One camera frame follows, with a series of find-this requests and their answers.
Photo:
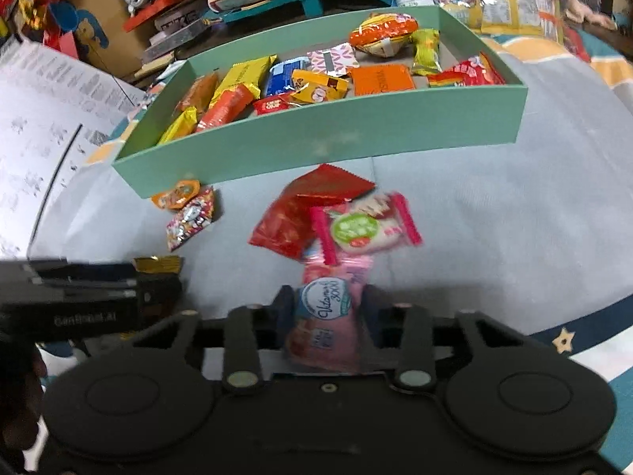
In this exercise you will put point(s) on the red white candy packet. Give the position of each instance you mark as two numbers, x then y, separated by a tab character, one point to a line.
472	72

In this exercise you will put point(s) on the small red snack packet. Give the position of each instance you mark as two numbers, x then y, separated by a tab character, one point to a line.
274	105

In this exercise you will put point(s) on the round orange snack packet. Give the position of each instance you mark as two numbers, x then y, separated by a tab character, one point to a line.
383	34

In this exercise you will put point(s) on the gold black snack packet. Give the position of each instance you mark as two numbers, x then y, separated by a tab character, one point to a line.
158	264

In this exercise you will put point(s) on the purple glitter box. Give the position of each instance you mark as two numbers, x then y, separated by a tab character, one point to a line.
178	39

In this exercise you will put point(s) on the blue snack packet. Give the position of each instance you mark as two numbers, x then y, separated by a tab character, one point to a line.
287	74

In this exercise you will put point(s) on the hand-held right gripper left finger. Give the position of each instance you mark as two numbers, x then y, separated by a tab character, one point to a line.
284	316

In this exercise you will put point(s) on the grey lettered box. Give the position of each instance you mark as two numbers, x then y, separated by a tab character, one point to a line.
183	17

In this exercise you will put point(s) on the small orange jelly cup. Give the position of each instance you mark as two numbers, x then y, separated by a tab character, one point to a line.
175	193

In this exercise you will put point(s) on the pink white green packet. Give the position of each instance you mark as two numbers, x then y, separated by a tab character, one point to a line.
366	225

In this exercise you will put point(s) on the cardboard box with bear print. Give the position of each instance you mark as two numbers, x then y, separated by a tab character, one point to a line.
99	29

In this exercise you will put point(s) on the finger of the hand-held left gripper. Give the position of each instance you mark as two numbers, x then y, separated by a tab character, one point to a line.
159	299

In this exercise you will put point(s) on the small yellow snack packet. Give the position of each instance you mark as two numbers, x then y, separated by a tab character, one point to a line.
178	126

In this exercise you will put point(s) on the white instruction sheet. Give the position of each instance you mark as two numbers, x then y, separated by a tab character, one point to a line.
44	133

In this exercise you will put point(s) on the red orange snack bar packet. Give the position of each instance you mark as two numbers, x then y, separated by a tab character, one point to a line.
225	106

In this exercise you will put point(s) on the green cardboard box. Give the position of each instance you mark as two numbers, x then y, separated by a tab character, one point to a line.
346	133

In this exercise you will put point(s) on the red foil packet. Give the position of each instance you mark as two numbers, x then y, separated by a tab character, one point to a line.
331	185
277	227

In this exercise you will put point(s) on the green yellow candy packet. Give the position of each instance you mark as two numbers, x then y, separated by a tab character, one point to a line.
425	49

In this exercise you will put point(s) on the pink triangular printed packet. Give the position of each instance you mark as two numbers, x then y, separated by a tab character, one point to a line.
190	220

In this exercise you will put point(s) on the orange brown snack bar packet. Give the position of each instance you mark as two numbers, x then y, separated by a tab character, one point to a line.
200	91

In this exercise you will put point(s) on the pink white patterned packet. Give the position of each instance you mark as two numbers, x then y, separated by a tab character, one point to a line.
329	59

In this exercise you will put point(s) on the yellow brown cookie packet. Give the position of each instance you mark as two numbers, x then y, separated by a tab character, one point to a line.
316	86

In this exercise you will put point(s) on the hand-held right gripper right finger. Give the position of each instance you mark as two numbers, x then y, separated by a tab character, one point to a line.
373	317

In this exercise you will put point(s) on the pink snack packet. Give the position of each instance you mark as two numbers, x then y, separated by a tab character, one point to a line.
326	316

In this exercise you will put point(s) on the printed blanket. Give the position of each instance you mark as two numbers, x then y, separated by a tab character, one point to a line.
494	217

